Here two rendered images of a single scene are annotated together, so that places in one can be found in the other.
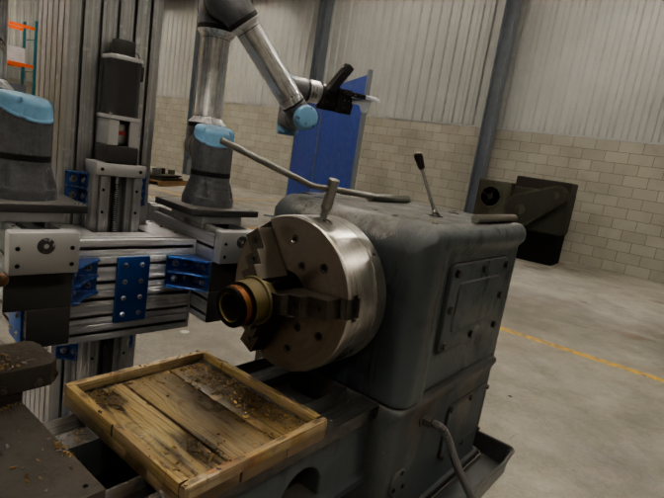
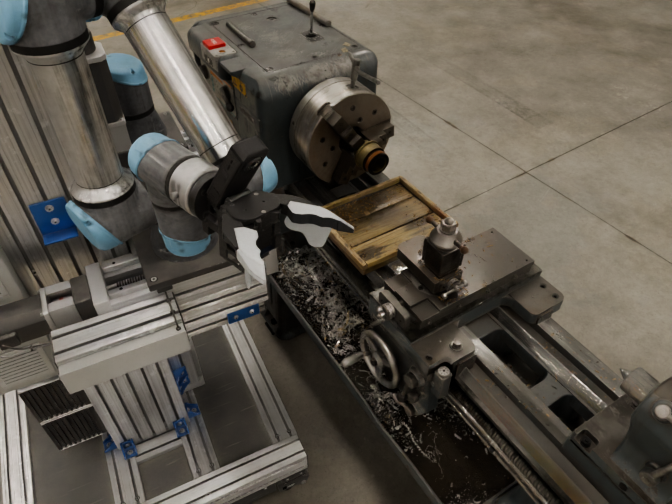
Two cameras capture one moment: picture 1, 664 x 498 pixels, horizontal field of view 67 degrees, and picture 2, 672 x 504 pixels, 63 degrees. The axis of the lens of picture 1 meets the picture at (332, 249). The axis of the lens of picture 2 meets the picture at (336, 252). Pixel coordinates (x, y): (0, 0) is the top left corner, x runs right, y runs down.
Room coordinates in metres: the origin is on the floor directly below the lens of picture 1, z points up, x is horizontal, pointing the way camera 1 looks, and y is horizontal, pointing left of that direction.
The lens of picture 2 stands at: (0.50, 1.50, 2.03)
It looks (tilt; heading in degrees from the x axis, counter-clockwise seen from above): 44 degrees down; 291
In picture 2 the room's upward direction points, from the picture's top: straight up
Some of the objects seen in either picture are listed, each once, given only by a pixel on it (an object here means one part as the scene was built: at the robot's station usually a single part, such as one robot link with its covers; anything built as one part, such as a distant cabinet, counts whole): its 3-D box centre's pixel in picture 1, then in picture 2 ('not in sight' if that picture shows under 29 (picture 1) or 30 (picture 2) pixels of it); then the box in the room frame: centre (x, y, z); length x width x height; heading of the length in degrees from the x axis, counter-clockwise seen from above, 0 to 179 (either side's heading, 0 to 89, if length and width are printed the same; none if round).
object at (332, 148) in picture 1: (315, 164); not in sight; (7.92, 0.45, 1.18); 4.12 x 0.80 x 2.35; 16
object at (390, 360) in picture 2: not in sight; (395, 363); (0.66, 0.61, 0.75); 0.27 x 0.10 x 0.23; 142
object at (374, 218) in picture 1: (395, 279); (280, 89); (1.35, -0.19, 1.06); 0.59 x 0.48 x 0.39; 142
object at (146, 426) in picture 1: (196, 411); (383, 221); (0.82, 0.19, 0.89); 0.36 x 0.30 x 0.04; 52
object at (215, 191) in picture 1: (208, 187); (136, 121); (1.52, 0.39, 1.21); 0.15 x 0.15 x 0.10
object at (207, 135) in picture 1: (212, 147); (122, 83); (1.52, 0.40, 1.33); 0.13 x 0.12 x 0.14; 25
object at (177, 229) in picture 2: not in sight; (190, 214); (0.96, 0.94, 1.46); 0.11 x 0.08 x 0.11; 68
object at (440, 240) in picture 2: not in sight; (446, 234); (0.59, 0.47, 1.13); 0.08 x 0.08 x 0.03
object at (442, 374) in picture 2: not in sight; (440, 381); (0.52, 0.68, 0.84); 0.04 x 0.04 x 0.10; 52
